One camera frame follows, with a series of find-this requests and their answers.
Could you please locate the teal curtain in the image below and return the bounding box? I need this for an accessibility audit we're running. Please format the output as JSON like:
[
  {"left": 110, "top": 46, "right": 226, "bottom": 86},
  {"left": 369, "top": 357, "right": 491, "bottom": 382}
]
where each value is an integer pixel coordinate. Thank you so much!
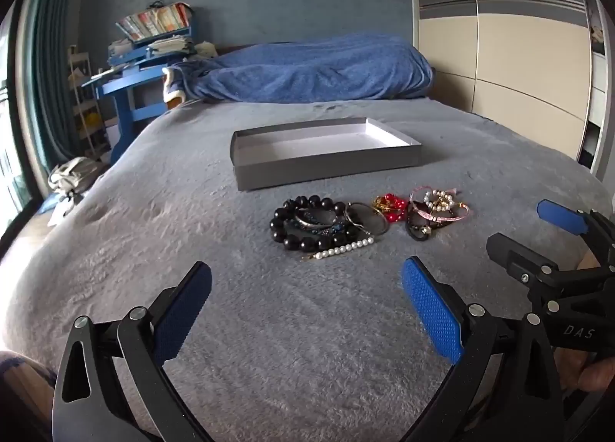
[{"left": 17, "top": 0, "right": 97, "bottom": 168}]

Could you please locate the red bead bracelet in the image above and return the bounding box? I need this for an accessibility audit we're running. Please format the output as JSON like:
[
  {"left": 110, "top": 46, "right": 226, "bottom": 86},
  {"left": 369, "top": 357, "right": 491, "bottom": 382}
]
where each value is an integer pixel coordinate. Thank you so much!
[{"left": 372, "top": 193, "right": 409, "bottom": 224}]

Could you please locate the dark blue bead bracelet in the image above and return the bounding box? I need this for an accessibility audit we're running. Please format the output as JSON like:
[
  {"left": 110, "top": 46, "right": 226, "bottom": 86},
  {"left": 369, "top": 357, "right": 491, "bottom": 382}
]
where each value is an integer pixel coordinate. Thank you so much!
[{"left": 288, "top": 218, "right": 359, "bottom": 238}]

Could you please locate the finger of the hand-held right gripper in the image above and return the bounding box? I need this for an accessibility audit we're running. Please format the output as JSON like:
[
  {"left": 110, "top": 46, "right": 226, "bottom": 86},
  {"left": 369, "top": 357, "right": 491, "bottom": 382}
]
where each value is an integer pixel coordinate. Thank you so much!
[
  {"left": 485, "top": 232, "right": 615, "bottom": 304},
  {"left": 537, "top": 199, "right": 615, "bottom": 274}
]

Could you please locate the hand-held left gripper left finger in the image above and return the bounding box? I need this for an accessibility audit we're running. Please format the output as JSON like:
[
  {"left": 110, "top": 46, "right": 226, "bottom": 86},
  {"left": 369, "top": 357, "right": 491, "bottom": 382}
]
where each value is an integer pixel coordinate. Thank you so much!
[{"left": 52, "top": 260, "right": 214, "bottom": 442}]

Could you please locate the beige wardrobe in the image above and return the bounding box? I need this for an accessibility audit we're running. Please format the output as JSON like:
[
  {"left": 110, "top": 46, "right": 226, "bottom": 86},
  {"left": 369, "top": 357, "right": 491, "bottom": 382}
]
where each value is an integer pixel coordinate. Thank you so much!
[{"left": 406, "top": 0, "right": 594, "bottom": 168}]

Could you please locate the large black bead bracelet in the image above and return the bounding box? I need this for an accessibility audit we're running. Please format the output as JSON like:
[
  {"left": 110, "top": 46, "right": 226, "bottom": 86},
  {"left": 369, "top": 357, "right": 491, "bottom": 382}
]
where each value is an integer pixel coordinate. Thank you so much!
[{"left": 270, "top": 194, "right": 347, "bottom": 251}]

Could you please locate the white door frame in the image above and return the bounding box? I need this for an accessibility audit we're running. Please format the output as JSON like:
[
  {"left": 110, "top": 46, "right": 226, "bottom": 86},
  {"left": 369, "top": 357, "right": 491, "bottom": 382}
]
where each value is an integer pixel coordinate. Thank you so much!
[{"left": 577, "top": 0, "right": 615, "bottom": 183}]

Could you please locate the thin silver bangle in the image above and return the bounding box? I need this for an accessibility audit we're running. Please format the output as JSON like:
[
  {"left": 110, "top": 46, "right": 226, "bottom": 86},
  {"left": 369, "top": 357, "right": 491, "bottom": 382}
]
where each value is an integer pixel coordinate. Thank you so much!
[{"left": 344, "top": 202, "right": 390, "bottom": 237}]

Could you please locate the person's patterned clothing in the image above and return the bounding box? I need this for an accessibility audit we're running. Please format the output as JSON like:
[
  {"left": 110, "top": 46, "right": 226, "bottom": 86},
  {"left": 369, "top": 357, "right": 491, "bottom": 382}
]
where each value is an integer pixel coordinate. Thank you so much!
[{"left": 0, "top": 350, "right": 58, "bottom": 442}]

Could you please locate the white shelf rack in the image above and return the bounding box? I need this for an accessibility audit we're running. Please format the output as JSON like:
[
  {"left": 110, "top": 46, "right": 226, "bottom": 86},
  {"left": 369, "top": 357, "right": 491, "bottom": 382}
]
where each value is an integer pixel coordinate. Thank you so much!
[{"left": 67, "top": 44, "right": 111, "bottom": 159}]

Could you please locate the pink cord bracelet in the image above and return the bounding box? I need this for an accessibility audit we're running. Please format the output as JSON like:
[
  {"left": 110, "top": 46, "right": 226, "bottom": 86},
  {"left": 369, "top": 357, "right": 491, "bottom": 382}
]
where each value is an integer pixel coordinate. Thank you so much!
[{"left": 409, "top": 186, "right": 470, "bottom": 222}]

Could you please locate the white orange-trimmed cloth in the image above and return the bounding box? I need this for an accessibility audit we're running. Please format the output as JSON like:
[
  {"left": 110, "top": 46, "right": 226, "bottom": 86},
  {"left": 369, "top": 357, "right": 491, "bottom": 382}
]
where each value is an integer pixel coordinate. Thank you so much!
[{"left": 162, "top": 68, "right": 186, "bottom": 110}]

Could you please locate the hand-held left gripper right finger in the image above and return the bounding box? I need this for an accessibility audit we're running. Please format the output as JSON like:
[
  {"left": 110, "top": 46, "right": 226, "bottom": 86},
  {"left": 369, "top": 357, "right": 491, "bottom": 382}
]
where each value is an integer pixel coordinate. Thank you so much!
[{"left": 401, "top": 257, "right": 563, "bottom": 442}]

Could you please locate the blue desk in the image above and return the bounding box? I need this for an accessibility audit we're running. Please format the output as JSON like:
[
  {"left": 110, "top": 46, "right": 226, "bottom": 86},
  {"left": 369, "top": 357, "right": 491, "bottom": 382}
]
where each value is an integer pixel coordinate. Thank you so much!
[{"left": 81, "top": 21, "right": 198, "bottom": 165}]

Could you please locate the grey cardboard box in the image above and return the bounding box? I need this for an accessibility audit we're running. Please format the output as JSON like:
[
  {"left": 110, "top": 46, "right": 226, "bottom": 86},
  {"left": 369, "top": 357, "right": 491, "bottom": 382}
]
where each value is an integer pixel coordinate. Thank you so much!
[{"left": 229, "top": 116, "right": 424, "bottom": 192}]

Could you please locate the black cord bracelet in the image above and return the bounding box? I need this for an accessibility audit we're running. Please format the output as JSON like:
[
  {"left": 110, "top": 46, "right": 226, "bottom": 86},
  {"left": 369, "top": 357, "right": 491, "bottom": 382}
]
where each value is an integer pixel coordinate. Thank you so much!
[{"left": 407, "top": 200, "right": 457, "bottom": 229}]

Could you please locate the grey bed cover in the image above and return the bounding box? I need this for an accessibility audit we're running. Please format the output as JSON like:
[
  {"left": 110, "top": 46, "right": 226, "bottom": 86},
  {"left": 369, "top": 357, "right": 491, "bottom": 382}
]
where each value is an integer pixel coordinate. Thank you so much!
[{"left": 0, "top": 98, "right": 613, "bottom": 442}]

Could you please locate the person's right hand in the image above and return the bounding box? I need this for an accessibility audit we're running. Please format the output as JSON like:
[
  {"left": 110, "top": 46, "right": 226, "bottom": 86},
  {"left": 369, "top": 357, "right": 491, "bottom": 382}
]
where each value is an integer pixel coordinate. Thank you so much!
[{"left": 552, "top": 252, "right": 615, "bottom": 395}]

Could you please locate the stack of books and papers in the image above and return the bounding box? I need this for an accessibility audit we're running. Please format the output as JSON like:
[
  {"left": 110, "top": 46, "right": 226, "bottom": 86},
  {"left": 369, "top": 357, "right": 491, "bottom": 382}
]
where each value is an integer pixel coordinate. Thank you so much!
[{"left": 115, "top": 0, "right": 195, "bottom": 43}]

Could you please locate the blue blanket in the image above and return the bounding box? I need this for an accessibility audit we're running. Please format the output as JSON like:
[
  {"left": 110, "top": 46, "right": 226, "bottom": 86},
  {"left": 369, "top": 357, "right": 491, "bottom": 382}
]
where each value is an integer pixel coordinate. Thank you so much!
[{"left": 163, "top": 32, "right": 435, "bottom": 103}]

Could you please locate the grey cloth bag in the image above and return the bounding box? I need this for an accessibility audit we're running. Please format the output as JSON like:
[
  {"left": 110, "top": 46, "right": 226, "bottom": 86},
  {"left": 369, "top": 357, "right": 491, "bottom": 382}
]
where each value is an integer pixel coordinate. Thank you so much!
[{"left": 47, "top": 157, "right": 107, "bottom": 197}]

